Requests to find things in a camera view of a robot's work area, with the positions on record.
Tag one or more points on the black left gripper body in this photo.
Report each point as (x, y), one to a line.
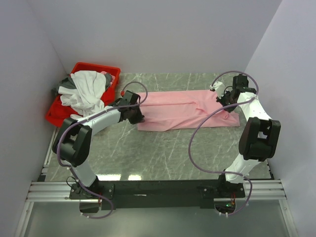
(136, 115)

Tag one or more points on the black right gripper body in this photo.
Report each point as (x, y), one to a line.
(225, 99)

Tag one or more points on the pink t-shirt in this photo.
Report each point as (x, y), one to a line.
(172, 110)

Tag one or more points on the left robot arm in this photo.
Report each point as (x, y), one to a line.
(73, 142)

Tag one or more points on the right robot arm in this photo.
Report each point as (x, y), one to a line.
(259, 138)

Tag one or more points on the white t-shirt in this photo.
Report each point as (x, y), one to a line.
(85, 95)

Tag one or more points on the grey t-shirt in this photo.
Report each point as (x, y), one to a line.
(69, 84)

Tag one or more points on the red plastic bin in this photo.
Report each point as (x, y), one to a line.
(81, 66)

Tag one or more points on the black base beam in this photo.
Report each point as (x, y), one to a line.
(157, 194)

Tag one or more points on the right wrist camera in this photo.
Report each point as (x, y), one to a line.
(218, 87)

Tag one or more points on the aluminium rail frame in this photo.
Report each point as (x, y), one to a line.
(59, 191)

